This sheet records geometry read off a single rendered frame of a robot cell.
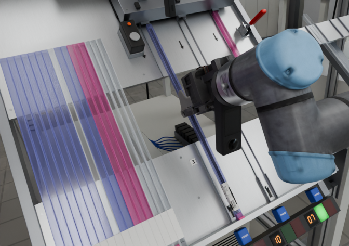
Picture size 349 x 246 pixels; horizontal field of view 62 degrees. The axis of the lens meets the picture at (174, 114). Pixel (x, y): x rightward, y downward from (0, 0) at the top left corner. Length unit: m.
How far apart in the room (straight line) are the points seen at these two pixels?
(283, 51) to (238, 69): 0.08
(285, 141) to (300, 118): 0.03
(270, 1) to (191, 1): 3.95
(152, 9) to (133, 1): 0.05
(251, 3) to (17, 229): 3.87
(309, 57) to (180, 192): 0.39
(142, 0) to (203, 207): 0.51
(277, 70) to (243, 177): 0.39
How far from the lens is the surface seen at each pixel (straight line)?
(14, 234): 1.94
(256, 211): 0.68
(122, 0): 0.76
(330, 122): 0.42
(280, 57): 0.36
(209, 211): 0.66
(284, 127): 0.39
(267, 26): 4.78
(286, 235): 0.75
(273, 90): 0.38
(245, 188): 0.70
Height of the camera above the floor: 1.22
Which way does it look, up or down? 27 degrees down
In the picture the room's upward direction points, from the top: 6 degrees counter-clockwise
